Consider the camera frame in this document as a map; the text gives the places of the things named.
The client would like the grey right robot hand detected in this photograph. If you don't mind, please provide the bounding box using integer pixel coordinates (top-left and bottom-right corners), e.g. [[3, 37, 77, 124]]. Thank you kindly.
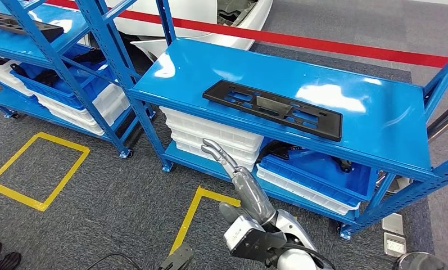
[[201, 138, 279, 227]]

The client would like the black plastic plate bracket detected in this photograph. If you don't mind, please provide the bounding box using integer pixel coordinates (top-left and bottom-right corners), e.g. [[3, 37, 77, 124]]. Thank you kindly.
[[0, 13, 65, 42], [202, 79, 343, 143]]

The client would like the blue metal shelf rack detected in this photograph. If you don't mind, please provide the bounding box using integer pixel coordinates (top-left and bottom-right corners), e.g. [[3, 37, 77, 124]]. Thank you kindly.
[[74, 0, 448, 241], [0, 0, 156, 159]]

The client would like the blue plastic bin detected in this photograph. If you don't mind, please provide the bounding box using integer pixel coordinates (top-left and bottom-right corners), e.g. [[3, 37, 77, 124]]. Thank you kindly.
[[9, 44, 115, 111], [259, 143, 377, 204]]

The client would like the silver floor socket box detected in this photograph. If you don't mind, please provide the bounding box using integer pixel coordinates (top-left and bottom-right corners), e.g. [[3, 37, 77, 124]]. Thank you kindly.
[[381, 213, 405, 236], [383, 232, 407, 258]]

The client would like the red barrier belt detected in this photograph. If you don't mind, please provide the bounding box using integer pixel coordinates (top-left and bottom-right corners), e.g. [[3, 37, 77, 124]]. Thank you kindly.
[[47, 0, 448, 69]]

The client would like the white car body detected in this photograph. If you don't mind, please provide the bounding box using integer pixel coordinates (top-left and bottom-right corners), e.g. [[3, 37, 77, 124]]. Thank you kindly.
[[104, 0, 274, 60]]

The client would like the dark grey bracket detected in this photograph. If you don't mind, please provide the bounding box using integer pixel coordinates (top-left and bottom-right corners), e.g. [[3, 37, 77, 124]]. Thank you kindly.
[[158, 244, 194, 270]]

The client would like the black floor cable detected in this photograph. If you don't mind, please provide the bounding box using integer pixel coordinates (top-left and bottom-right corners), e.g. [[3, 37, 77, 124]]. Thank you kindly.
[[84, 253, 143, 270]]

